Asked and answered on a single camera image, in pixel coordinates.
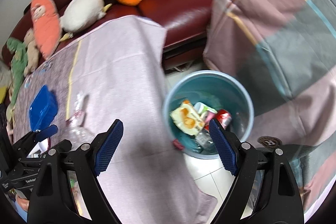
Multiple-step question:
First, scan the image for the blue plastic tray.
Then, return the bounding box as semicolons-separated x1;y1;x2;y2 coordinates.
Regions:
29;85;58;131

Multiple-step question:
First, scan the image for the clear plastic bag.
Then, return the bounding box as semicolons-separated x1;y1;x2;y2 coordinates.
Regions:
63;92;95;151

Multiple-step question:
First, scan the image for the red snack can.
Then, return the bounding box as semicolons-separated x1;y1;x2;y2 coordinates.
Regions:
204;109;232;131

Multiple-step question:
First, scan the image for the light blue trash bin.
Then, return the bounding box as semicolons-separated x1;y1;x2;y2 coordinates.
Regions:
162;70;255;160

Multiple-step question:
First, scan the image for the person's hand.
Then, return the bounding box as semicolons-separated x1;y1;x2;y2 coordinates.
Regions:
15;194;30;212

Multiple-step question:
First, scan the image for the beige bear plush toy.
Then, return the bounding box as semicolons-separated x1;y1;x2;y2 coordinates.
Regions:
23;28;39;77

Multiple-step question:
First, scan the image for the green dinosaur plush toy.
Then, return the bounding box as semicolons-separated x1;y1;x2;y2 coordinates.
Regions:
6;37;28;106

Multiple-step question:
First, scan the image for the green white milk carton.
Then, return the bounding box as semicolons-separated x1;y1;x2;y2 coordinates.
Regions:
194;102;218;123

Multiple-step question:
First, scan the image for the pink carrot plush toy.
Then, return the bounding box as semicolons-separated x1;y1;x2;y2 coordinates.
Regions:
30;0;62;60

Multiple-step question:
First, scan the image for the yellow snack packet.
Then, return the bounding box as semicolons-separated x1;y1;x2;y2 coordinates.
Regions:
170;100;205;136

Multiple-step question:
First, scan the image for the white duck plush toy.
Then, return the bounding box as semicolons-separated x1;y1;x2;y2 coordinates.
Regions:
60;0;112;41

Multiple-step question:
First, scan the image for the pink grey patchwork blanket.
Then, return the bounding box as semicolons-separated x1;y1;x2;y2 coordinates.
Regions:
203;0;335;218

